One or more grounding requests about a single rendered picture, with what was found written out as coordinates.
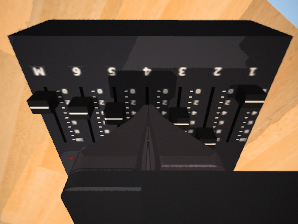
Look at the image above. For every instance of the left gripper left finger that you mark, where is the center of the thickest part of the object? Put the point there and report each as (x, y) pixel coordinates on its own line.
(121, 148)

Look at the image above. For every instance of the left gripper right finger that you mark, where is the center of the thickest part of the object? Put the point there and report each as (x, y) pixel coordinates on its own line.
(175, 149)

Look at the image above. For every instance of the black lighting desk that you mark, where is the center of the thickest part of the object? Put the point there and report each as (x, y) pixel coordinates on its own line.
(208, 77)

